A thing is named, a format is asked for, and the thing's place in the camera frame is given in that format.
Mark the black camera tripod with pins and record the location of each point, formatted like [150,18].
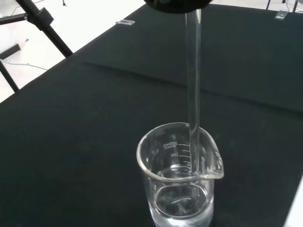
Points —
[45,26]

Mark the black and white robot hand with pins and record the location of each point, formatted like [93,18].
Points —
[177,6]

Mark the white test tube rack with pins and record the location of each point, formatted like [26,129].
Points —
[297,208]

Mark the black bench cloth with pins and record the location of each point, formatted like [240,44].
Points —
[118,106]

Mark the clear glass beaker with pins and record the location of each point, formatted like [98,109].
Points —
[165,189]

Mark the clear cloth clip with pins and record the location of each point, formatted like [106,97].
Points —
[281,14]
[125,22]

